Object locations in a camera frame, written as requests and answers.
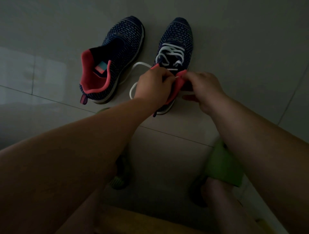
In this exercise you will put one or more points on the person's left hand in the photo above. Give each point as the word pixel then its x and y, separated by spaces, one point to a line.
pixel 153 86

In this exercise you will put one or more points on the person's right hand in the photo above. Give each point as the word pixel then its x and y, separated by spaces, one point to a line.
pixel 206 91

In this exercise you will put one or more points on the white shoelace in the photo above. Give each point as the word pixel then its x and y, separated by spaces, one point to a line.
pixel 169 53

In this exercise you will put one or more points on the blue knit sneaker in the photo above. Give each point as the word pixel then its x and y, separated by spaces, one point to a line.
pixel 179 31
pixel 125 36

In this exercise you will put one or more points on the person's right forearm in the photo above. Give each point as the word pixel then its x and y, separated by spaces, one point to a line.
pixel 268 156

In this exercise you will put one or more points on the person's left forearm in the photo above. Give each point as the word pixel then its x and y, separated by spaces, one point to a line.
pixel 58 168

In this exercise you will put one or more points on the person's right leg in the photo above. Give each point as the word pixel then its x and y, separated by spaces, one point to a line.
pixel 227 207

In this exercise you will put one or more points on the person's leg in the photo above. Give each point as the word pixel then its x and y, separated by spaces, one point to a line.
pixel 84 214
pixel 227 207

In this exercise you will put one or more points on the person's left leg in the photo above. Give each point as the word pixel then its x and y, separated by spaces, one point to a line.
pixel 84 214

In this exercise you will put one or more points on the green foam slipper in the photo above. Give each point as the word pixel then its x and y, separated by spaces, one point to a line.
pixel 222 166
pixel 120 176

